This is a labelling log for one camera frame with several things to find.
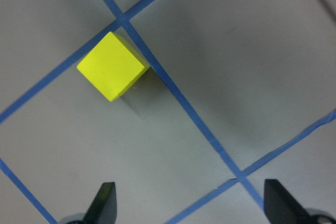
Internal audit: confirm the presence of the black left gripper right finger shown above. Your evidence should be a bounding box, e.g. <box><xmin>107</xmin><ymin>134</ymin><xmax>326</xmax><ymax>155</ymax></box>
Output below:
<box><xmin>264</xmin><ymin>179</ymin><xmax>335</xmax><ymax>224</ymax></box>

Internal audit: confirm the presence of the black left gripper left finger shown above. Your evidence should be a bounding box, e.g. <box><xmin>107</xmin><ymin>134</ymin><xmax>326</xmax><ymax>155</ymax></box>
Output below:
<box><xmin>59</xmin><ymin>182</ymin><xmax>118</xmax><ymax>224</ymax></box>

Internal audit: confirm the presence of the yellow cube block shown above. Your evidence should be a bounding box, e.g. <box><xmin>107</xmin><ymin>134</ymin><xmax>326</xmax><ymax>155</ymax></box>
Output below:
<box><xmin>77</xmin><ymin>32</ymin><xmax>150</xmax><ymax>102</ymax></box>

